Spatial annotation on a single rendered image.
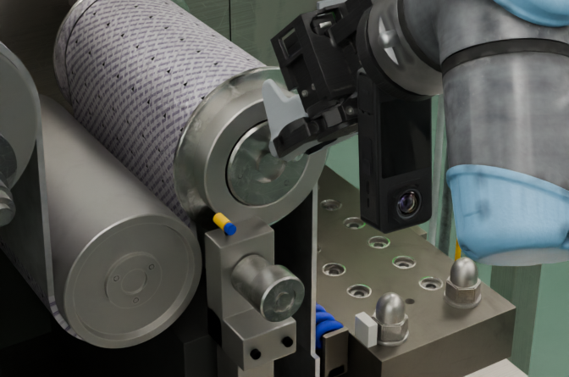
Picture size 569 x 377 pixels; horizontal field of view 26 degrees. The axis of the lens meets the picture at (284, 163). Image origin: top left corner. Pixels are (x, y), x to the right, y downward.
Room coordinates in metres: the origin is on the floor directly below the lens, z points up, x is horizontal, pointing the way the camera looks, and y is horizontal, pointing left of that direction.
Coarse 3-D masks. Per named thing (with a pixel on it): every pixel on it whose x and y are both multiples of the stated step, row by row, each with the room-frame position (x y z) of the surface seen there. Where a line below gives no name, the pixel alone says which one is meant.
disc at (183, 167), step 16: (240, 80) 0.87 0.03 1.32; (256, 80) 0.87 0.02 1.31; (208, 96) 0.85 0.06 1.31; (224, 96) 0.86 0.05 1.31; (208, 112) 0.85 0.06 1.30; (192, 128) 0.84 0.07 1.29; (192, 144) 0.84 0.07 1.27; (176, 160) 0.84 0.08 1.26; (192, 160) 0.84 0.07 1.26; (176, 176) 0.84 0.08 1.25; (192, 176) 0.84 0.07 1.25; (176, 192) 0.84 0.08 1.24; (192, 192) 0.84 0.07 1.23; (192, 208) 0.84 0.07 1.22; (208, 208) 0.85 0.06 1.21; (208, 224) 0.85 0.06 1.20; (272, 224) 0.88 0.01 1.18
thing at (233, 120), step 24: (240, 96) 0.87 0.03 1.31; (288, 96) 0.87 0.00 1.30; (216, 120) 0.85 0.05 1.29; (240, 120) 0.85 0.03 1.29; (216, 144) 0.83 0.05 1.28; (216, 168) 0.83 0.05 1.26; (312, 168) 0.88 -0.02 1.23; (216, 192) 0.83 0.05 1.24; (288, 192) 0.87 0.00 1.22; (240, 216) 0.84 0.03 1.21; (264, 216) 0.86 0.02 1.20
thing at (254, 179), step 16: (256, 128) 0.85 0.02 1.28; (240, 144) 0.84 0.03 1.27; (256, 144) 0.85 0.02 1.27; (240, 160) 0.84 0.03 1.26; (256, 160) 0.85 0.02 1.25; (272, 160) 0.86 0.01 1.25; (304, 160) 0.87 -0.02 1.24; (240, 176) 0.84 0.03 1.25; (256, 176) 0.85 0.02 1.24; (272, 176) 0.86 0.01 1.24; (288, 176) 0.87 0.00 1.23; (240, 192) 0.84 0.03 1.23; (256, 192) 0.85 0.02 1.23; (272, 192) 0.86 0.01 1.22
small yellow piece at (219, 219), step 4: (216, 216) 0.80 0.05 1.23; (220, 216) 0.80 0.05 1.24; (224, 216) 0.80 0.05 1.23; (216, 220) 0.80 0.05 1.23; (220, 220) 0.80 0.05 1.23; (224, 220) 0.79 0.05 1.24; (228, 220) 0.79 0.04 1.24; (216, 224) 0.80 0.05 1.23; (220, 224) 0.79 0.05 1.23; (224, 224) 0.79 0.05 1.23; (228, 224) 0.79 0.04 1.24; (232, 224) 0.79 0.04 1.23; (224, 228) 0.79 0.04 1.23; (228, 228) 0.79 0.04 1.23; (232, 228) 0.79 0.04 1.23; (224, 232) 0.82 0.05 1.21; (228, 232) 0.79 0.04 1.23; (232, 232) 0.79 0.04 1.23
